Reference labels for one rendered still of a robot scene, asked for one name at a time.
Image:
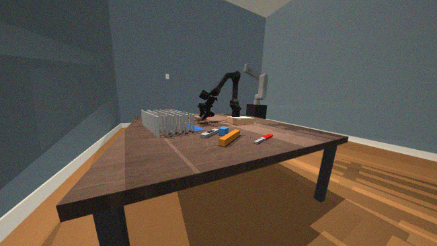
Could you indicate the blue cube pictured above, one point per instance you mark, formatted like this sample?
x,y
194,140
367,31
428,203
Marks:
x,y
223,131

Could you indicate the orange flat bar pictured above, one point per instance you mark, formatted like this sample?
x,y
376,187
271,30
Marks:
x,y
226,139

